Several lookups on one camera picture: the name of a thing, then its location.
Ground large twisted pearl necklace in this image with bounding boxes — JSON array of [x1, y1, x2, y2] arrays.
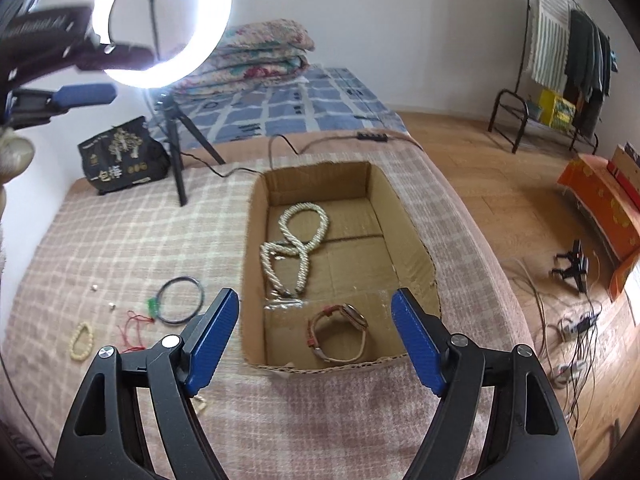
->
[[259, 204, 330, 311]]

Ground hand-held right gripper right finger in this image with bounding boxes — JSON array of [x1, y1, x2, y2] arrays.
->
[[391, 287, 581, 480]]

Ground black tripod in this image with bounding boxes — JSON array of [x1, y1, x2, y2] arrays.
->
[[152, 90, 227, 207]]

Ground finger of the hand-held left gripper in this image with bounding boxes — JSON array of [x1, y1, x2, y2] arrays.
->
[[7, 82, 119, 128], [75, 42, 153, 72]]

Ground cardboard box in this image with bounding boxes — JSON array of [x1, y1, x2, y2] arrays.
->
[[241, 161, 442, 374]]

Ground cream bead bracelet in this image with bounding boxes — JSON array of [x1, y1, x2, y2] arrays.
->
[[69, 323, 95, 361]]

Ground brown strap wristwatch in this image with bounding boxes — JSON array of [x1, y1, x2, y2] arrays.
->
[[307, 303, 370, 362]]

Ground dark thin bangle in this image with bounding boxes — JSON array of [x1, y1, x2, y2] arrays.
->
[[155, 277, 207, 325]]

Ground black ring light cable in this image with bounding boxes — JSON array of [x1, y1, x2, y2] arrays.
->
[[187, 131, 426, 181]]

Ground white ring light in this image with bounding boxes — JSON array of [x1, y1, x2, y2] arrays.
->
[[92, 0, 233, 87]]

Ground brown cardboard carton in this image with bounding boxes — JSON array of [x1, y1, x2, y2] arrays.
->
[[607, 143, 640, 187]]

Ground folded floral quilt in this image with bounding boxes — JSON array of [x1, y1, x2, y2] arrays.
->
[[170, 19, 317, 97]]

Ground black printed snack bag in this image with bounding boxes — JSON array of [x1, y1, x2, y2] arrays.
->
[[77, 116, 171, 196]]

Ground green pendant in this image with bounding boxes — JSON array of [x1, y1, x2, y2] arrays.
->
[[117, 298, 164, 354]]

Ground striped hanging cloth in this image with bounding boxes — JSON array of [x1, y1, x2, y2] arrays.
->
[[528, 0, 574, 92]]

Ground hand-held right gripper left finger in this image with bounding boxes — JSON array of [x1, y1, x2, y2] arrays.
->
[[52, 287, 241, 480]]

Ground yellow box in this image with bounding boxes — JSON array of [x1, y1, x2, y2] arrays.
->
[[537, 88, 576, 129]]

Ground person's left hand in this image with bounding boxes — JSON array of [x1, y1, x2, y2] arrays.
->
[[0, 127, 37, 186]]

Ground bundle of floor cables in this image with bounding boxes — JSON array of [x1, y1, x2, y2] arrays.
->
[[510, 255, 613, 431]]

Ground pink plaid blanket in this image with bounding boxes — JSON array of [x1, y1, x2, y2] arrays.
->
[[0, 131, 532, 480]]

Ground dark hanging clothes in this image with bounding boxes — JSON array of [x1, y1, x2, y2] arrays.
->
[[565, 8, 614, 137]]

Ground blue checked bed sheet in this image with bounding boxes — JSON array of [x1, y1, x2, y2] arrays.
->
[[146, 65, 404, 152]]

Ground orange patterned cloth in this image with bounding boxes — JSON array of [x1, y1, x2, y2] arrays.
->
[[557, 154, 640, 302]]

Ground white power strip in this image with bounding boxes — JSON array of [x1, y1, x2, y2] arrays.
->
[[554, 359, 589, 377], [557, 310, 601, 339]]

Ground black metal clothes rack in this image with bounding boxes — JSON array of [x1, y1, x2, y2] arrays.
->
[[487, 0, 617, 157]]

